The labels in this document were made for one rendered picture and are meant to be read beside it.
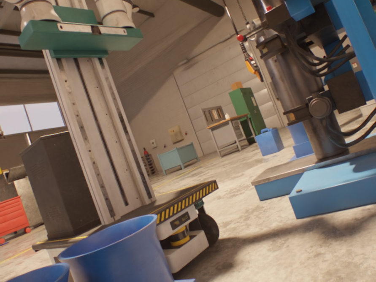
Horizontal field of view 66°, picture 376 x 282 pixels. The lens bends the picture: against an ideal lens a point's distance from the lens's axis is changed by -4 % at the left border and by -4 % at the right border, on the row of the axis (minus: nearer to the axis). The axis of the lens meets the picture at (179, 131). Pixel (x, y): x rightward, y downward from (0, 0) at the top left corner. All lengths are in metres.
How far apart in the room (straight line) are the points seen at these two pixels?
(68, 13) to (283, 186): 1.71
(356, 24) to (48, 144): 1.43
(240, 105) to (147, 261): 8.78
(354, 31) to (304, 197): 0.81
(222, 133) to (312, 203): 6.66
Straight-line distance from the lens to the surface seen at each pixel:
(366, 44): 1.17
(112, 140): 1.69
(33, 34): 1.46
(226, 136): 8.10
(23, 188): 8.91
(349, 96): 1.83
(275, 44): 2.03
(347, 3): 1.20
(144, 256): 0.83
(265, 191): 2.20
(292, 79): 2.13
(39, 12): 1.51
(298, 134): 3.47
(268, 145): 4.86
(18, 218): 8.11
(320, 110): 1.66
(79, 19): 1.84
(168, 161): 9.98
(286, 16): 1.59
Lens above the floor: 0.52
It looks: 4 degrees up
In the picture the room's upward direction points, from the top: 21 degrees counter-clockwise
